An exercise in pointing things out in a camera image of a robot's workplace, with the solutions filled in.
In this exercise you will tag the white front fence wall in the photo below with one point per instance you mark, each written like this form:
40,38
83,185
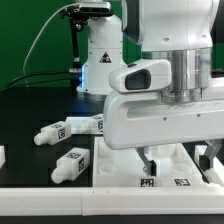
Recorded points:
111,201

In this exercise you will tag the white fence wall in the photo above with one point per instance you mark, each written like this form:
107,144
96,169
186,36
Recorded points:
2,156
111,201
216,173

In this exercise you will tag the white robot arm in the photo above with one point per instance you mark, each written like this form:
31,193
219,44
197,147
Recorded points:
167,98

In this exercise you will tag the white right fence wall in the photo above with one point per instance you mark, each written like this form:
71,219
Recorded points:
216,173

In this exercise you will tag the black camera on stand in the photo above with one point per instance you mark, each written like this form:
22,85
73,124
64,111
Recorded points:
89,9

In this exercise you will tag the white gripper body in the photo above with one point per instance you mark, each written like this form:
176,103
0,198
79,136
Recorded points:
135,115

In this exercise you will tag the white sheet with markers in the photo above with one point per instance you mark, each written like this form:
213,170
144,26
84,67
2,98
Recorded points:
75,122

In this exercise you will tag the white left fence wall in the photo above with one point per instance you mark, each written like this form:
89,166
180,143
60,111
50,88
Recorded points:
2,156

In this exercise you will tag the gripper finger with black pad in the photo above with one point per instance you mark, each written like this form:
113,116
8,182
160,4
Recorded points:
206,160
149,165

